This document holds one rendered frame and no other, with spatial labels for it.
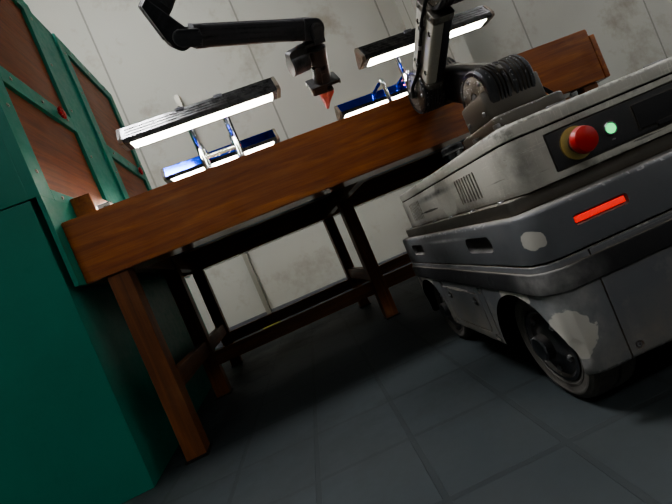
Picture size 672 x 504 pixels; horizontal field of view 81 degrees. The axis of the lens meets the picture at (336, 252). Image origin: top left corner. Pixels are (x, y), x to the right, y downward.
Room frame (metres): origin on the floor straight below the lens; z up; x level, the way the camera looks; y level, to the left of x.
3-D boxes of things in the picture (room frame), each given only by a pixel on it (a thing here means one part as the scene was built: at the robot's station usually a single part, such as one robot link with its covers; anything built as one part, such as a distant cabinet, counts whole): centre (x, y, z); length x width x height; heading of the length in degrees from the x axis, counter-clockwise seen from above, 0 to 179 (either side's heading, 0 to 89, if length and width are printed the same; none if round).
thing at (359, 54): (1.64, -0.70, 1.08); 0.62 x 0.08 x 0.07; 99
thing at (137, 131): (1.49, 0.26, 1.08); 0.62 x 0.08 x 0.07; 99
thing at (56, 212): (1.68, 1.05, 0.42); 1.36 x 0.55 x 0.84; 9
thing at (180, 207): (1.29, -0.21, 0.67); 1.81 x 0.12 x 0.19; 99
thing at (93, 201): (1.36, 0.69, 0.83); 0.30 x 0.06 x 0.07; 9
